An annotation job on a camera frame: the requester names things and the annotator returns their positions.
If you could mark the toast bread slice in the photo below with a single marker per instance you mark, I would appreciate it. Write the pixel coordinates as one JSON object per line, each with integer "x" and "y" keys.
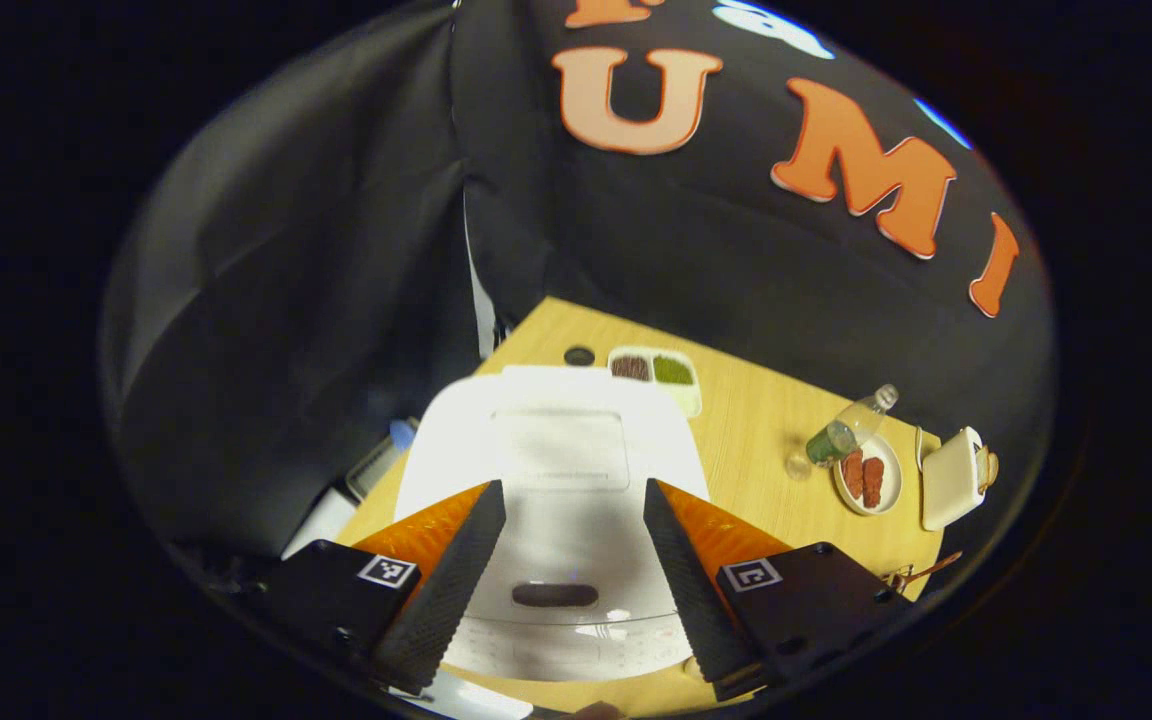
{"x": 988, "y": 468}

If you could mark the white rice cooker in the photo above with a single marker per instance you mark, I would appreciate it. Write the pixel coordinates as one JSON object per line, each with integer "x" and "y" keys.
{"x": 566, "y": 440}

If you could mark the clear plastic water bottle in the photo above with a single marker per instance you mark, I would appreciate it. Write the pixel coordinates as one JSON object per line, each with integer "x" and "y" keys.
{"x": 841, "y": 435}

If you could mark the blue round object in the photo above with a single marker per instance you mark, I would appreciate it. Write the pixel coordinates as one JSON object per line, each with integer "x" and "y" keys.
{"x": 403, "y": 434}

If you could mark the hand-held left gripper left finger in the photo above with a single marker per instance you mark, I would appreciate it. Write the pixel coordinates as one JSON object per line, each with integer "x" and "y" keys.
{"x": 451, "y": 590}

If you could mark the black backdrop cloth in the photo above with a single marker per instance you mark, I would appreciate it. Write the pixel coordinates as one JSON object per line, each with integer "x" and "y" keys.
{"x": 316, "y": 300}

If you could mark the brown meat piece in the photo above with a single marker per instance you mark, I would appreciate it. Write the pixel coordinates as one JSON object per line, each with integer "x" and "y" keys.
{"x": 873, "y": 483}
{"x": 853, "y": 473}

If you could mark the white round plate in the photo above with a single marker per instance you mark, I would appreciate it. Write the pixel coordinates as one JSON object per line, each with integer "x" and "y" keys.
{"x": 891, "y": 490}

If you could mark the wooden spoon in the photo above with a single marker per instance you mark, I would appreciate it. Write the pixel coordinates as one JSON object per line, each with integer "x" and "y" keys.
{"x": 936, "y": 566}

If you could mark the white divided dish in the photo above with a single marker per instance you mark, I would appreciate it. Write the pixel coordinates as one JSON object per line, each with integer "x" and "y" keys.
{"x": 676, "y": 385}

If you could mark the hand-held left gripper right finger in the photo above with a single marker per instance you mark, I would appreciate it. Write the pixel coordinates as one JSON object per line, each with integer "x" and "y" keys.
{"x": 691, "y": 590}

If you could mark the white box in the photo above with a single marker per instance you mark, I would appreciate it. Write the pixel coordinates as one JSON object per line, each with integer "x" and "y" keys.
{"x": 321, "y": 520}

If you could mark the grey flat device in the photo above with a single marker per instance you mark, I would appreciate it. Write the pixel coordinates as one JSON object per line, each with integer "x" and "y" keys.
{"x": 376, "y": 468}

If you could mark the white toaster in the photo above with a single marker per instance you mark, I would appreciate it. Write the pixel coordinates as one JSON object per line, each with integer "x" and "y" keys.
{"x": 951, "y": 480}

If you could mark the small black disc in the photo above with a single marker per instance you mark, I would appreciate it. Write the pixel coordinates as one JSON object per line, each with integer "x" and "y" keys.
{"x": 579, "y": 356}

